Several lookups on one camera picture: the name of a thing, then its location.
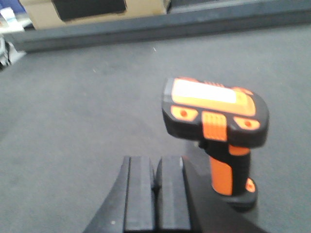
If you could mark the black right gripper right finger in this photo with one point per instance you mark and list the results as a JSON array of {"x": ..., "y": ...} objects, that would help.
[{"x": 186, "y": 205}]

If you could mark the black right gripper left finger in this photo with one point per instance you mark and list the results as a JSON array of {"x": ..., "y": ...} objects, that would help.
[{"x": 130, "y": 204}]

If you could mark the orange black barcode scanner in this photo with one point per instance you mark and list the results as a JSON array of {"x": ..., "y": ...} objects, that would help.
[{"x": 226, "y": 122}]

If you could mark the large brown cardboard box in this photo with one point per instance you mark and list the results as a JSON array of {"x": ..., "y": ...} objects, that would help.
[{"x": 47, "y": 14}]

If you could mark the grey conveyor rear rail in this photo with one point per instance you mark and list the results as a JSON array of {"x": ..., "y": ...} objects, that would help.
[{"x": 206, "y": 18}]

